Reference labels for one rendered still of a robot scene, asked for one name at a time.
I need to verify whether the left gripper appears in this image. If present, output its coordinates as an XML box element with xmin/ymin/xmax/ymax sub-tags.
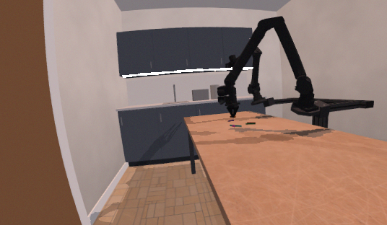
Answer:
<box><xmin>225</xmin><ymin>95</ymin><xmax>240</xmax><ymax>118</ymax></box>

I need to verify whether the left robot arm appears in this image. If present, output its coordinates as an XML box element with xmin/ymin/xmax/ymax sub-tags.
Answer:
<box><xmin>217</xmin><ymin>16</ymin><xmax>319</xmax><ymax>112</ymax></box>

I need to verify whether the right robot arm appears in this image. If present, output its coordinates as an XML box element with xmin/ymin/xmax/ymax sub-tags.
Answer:
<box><xmin>229</xmin><ymin>47</ymin><xmax>265</xmax><ymax>101</ymax></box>

